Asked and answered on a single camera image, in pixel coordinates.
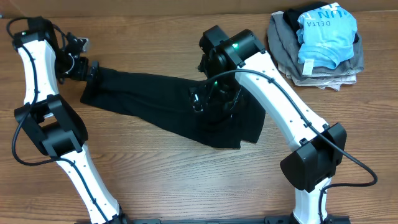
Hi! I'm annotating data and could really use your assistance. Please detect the black t-shirt with logo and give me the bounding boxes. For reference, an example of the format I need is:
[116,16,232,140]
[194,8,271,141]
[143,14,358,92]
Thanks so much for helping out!
[80,68,266,148]

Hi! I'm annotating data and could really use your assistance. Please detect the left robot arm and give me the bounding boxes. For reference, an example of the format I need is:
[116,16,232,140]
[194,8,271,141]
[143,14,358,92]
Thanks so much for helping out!
[9,17,130,224]

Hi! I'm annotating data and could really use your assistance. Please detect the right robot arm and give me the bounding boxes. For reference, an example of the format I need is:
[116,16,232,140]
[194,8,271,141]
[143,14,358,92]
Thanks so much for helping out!
[190,26,349,223]

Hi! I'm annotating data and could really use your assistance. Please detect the grey folded garment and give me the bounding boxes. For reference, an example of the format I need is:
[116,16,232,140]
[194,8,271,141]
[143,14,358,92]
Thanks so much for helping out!
[267,14,364,80]

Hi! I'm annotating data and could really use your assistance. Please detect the black folded garment in pile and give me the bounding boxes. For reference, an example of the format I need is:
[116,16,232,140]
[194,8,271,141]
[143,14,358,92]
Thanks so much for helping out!
[283,1,358,47]

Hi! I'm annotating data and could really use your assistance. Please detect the beige folded garment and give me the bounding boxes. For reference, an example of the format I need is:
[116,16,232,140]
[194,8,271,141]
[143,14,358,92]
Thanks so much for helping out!
[271,11,356,91]

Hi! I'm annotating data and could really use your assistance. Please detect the light blue folded shirt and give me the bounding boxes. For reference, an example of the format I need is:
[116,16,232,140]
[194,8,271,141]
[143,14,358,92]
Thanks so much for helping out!
[296,2,358,76]

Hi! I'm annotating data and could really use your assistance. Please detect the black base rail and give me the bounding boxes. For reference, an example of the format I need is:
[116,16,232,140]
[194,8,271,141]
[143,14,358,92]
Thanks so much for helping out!
[74,215,352,224]

